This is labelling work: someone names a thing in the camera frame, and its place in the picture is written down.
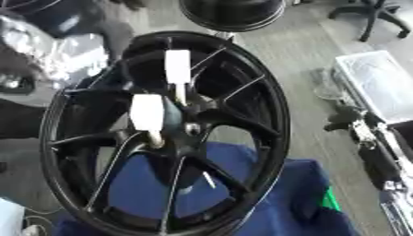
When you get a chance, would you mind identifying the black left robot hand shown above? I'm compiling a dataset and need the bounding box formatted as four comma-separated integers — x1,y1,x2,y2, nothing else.
97,19,137,65

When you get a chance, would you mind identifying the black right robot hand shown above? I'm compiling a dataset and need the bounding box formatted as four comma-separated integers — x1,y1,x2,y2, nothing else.
323,105,373,133

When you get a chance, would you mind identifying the black spoked wheel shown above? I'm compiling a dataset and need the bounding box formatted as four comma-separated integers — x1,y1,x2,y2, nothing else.
37,29,292,236

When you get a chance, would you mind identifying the clear plastic storage box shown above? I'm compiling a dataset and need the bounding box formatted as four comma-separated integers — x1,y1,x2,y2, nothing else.
329,50,413,124

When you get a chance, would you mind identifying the green object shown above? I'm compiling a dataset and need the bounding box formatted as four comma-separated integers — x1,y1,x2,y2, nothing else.
321,186,344,214

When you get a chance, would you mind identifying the black office chair base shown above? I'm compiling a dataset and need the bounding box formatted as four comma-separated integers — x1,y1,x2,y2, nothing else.
327,0,413,43

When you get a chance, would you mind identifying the white cable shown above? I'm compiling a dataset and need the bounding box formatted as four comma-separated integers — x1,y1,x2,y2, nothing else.
19,206,65,236

